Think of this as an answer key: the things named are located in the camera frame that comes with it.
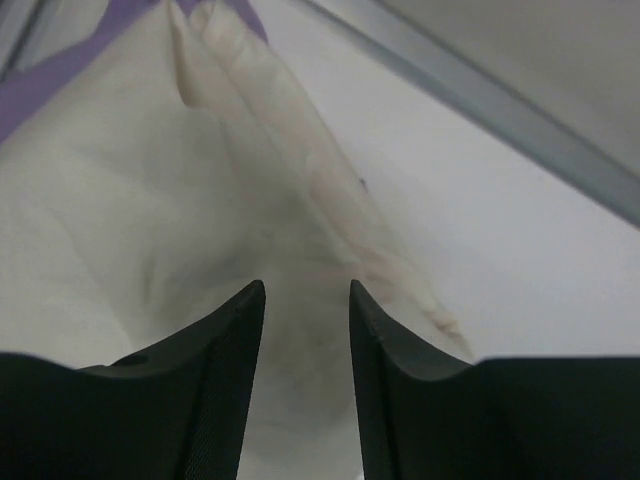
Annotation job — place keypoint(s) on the folded purple t shirt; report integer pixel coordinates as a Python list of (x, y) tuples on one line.
[(23, 94)]

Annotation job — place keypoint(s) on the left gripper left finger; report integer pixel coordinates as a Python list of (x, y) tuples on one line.
[(175, 410)]

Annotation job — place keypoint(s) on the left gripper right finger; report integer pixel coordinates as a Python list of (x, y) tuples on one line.
[(424, 414)]

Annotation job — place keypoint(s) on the aluminium table edge rail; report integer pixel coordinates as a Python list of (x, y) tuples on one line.
[(436, 69)]

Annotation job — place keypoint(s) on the white t shirt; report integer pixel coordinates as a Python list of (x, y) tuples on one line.
[(183, 163)]

